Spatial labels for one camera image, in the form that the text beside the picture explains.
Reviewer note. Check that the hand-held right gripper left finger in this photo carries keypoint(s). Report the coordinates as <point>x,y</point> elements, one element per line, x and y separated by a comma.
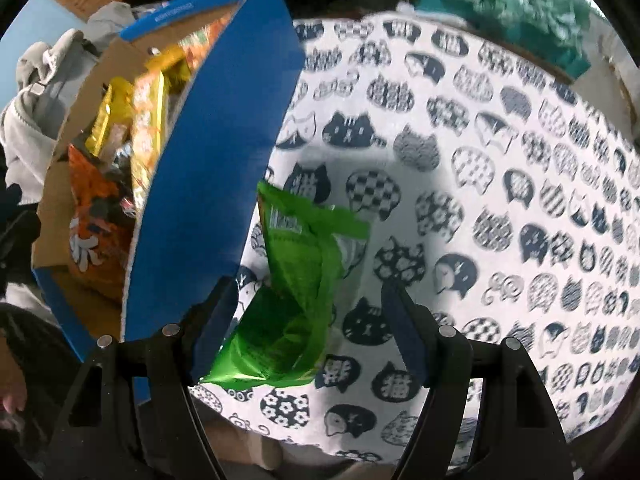
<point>215,332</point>

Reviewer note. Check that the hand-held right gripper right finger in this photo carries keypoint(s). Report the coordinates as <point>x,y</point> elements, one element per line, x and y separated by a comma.
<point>405,332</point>

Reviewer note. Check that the gold snack packet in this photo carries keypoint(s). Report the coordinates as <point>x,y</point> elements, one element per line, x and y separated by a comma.
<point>107,115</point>

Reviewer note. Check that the yellow snack packet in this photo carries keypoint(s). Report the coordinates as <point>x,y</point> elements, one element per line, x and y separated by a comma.
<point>150,125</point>

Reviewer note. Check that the blue cardboard box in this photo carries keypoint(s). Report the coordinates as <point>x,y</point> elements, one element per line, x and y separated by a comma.
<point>215,135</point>

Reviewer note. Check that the orange green snack packet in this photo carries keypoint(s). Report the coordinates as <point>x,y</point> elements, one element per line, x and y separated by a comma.
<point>205,40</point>

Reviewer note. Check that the person's left hand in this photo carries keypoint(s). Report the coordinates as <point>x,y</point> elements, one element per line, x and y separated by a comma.
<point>11,385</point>

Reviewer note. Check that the cat print cloth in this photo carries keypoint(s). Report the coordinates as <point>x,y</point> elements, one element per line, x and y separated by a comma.
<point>500,210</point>

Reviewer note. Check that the grey hoodie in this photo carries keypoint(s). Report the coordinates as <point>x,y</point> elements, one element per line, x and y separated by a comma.
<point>45,85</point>

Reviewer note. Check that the teal box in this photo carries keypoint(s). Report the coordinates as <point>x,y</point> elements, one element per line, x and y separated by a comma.
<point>565,60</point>

